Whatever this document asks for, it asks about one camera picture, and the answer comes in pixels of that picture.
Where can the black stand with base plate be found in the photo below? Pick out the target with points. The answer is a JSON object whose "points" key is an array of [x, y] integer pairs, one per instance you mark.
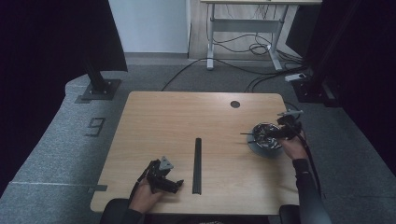
{"points": [[99, 85]]}

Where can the black curtain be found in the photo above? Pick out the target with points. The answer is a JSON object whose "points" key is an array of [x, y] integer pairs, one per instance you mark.
{"points": [[373, 77], [46, 62]]}

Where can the white metal desk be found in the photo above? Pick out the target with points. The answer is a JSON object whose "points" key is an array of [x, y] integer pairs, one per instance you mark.
{"points": [[246, 25]]}

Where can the grey tape mark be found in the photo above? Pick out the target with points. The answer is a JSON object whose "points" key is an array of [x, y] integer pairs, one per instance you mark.
{"points": [[99, 188]]}

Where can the bundle of black chopsticks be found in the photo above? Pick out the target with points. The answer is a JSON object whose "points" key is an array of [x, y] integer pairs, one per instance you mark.
{"points": [[197, 165]]}

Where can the shiny steel bowl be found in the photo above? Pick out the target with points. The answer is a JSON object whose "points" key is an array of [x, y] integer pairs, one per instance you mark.
{"points": [[264, 141]]}

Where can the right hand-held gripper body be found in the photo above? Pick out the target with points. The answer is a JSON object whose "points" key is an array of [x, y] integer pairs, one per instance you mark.
{"points": [[289, 126]]}

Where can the black chair armrest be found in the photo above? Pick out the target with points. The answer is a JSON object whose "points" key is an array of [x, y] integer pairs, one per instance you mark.
{"points": [[289, 214], [112, 213]]}

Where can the grey round plate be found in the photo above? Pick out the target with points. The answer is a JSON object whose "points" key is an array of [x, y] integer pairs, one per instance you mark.
{"points": [[264, 153]]}

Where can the person's left hand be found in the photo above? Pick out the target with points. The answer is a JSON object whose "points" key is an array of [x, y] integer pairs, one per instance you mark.
{"points": [[143, 197]]}

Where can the black round table grommet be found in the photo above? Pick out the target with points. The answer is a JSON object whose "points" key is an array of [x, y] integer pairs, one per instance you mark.
{"points": [[235, 104]]}

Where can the person's right hand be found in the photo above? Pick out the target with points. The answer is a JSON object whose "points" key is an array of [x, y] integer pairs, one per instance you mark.
{"points": [[294, 149]]}

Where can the black stand with dark base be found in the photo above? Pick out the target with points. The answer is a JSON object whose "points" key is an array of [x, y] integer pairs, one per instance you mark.
{"points": [[314, 84]]}

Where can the single black chopstick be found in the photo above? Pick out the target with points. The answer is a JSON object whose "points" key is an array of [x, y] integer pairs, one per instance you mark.
{"points": [[249, 133]]}

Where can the white power strip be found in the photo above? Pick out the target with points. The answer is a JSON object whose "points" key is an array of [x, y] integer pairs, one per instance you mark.
{"points": [[295, 77]]}

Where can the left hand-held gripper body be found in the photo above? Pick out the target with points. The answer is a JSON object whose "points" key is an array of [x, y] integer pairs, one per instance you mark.
{"points": [[157, 179]]}

